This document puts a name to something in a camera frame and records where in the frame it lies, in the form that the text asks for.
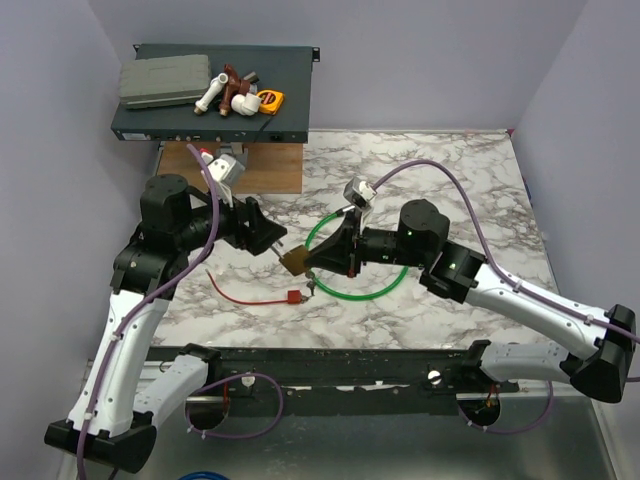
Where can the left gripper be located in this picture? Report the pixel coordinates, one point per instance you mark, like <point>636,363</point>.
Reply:
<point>257,233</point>

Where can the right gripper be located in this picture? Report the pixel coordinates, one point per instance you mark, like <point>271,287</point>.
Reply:
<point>335,252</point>

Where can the silver key pair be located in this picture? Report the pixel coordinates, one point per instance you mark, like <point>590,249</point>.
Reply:
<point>311,282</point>

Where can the green cable lock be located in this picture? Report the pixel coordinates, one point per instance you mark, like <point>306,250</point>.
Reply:
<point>345,296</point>

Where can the brass padlock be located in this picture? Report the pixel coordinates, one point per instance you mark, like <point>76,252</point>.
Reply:
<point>293,260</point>

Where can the red cable lock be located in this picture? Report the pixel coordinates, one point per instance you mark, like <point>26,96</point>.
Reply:
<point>292,297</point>

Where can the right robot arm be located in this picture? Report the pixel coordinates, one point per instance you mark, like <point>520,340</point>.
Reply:
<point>587,347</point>

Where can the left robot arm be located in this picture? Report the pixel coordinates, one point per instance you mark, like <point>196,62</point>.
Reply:
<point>112,422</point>

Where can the white elbow fitting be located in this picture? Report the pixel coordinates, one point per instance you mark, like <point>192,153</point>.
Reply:
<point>246,104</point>

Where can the wooden board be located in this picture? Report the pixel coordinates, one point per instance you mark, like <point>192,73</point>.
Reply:
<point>271,168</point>

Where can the yellow tape measure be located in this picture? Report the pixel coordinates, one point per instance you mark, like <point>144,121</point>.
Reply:
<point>270,101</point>

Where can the brown pipe fitting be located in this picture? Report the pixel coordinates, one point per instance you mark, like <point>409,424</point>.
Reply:
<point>235,85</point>

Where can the white pipe fitting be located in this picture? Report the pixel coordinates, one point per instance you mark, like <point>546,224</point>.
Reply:
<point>216,86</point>

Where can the grey plastic case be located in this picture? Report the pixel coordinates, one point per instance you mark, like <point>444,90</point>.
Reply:
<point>164,81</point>

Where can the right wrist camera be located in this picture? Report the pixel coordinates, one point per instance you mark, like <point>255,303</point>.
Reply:
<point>361,196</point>

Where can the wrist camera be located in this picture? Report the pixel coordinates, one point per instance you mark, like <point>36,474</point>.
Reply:
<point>226,170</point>
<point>361,196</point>

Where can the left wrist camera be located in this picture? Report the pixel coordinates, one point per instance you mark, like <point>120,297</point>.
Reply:
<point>226,170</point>

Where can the grey metal bracket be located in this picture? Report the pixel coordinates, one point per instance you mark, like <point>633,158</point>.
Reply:
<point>233,149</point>

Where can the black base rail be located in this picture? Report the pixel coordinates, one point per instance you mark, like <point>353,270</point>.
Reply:
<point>264,382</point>

